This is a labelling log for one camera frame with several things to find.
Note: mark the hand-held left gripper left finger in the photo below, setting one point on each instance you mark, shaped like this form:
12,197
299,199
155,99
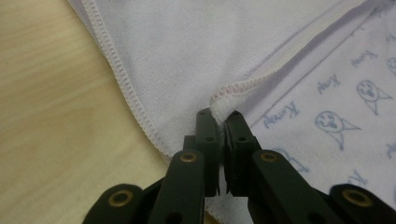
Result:
209,149

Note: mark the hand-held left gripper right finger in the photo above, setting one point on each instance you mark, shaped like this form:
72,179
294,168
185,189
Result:
238,155

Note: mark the white printed towel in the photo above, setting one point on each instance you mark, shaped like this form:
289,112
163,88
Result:
186,46

